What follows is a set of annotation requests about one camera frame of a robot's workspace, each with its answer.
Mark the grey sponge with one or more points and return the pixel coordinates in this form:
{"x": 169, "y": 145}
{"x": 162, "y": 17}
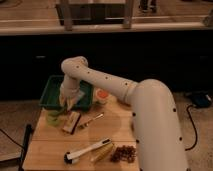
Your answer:
{"x": 80, "y": 95}

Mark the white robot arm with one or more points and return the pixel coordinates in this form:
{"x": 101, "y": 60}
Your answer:
{"x": 157, "y": 131}

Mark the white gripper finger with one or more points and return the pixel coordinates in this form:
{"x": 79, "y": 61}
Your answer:
{"x": 71, "y": 103}
{"x": 62, "y": 101}

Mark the green plastic tray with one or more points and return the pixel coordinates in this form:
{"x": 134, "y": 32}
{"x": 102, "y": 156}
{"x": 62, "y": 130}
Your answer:
{"x": 50, "y": 96}

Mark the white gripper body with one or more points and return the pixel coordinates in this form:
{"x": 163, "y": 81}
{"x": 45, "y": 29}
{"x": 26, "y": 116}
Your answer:
{"x": 69, "y": 87}

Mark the green pepper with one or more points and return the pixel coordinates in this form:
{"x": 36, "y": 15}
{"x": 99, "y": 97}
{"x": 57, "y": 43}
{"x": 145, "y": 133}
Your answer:
{"x": 56, "y": 113}

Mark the white black handled tool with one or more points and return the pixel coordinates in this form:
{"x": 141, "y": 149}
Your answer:
{"x": 72, "y": 157}

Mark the metal spoon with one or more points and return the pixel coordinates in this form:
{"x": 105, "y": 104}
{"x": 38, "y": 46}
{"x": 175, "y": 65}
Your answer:
{"x": 86, "y": 124}

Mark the black table leg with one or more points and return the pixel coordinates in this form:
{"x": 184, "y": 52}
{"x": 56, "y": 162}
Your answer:
{"x": 27, "y": 134}

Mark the wooden block brush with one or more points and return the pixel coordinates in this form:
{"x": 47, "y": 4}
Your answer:
{"x": 71, "y": 122}

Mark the green plastic cup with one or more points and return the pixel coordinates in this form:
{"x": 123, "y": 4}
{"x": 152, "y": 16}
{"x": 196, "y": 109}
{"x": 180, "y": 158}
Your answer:
{"x": 53, "y": 119}

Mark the brown grape bunch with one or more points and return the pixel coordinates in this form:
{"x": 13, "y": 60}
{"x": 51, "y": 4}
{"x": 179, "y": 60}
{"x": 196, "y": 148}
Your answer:
{"x": 124, "y": 153}

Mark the small cup with orange lid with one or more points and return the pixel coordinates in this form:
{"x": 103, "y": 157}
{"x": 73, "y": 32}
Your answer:
{"x": 101, "y": 96}

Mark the yellow banana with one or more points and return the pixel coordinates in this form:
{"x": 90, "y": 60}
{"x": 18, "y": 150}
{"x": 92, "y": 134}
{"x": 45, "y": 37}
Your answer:
{"x": 102, "y": 153}

